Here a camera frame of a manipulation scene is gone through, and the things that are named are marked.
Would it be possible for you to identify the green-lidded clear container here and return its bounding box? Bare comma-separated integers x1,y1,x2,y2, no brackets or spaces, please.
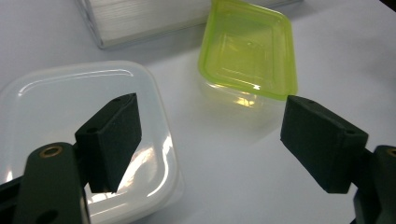
197,0,299,133

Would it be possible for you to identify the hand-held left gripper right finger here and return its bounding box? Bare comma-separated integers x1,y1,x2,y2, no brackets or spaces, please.
279,94,370,195

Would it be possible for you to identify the white plastic container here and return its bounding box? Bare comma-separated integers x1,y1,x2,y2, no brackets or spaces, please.
0,60,186,224

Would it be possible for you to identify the white wire rack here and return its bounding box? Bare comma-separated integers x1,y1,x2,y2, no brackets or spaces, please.
74,0,304,50

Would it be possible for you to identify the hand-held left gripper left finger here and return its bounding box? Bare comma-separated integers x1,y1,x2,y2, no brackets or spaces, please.
74,92,143,194

